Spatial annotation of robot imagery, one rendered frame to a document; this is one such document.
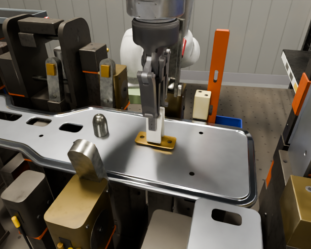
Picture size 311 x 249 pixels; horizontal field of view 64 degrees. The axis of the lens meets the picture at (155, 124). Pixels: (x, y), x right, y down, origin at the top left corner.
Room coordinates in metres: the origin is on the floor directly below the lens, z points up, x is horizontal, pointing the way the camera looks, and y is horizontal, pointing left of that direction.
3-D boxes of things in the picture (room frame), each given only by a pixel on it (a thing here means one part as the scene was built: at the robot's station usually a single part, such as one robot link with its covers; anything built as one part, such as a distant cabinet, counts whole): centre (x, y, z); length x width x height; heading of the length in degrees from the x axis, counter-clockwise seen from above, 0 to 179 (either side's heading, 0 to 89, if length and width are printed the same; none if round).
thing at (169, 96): (0.59, -0.05, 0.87); 0.10 x 0.07 x 0.35; 164
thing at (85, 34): (0.71, 0.30, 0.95); 0.18 x 0.13 x 0.49; 74
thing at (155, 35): (0.41, 0.00, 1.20); 0.08 x 0.07 x 0.09; 164
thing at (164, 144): (0.41, 0.00, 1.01); 0.08 x 0.04 x 0.01; 74
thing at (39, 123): (0.49, 0.28, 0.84); 0.12 x 0.05 x 0.29; 164
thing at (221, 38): (0.53, -0.14, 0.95); 0.03 x 0.01 x 0.50; 74
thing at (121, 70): (0.66, 0.11, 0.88); 0.11 x 0.07 x 0.37; 164
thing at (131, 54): (1.25, 0.09, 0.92); 0.18 x 0.16 x 0.22; 94
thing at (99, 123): (0.45, 0.12, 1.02); 0.03 x 0.03 x 0.07
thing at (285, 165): (0.33, -0.25, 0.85); 0.12 x 0.03 x 0.30; 164
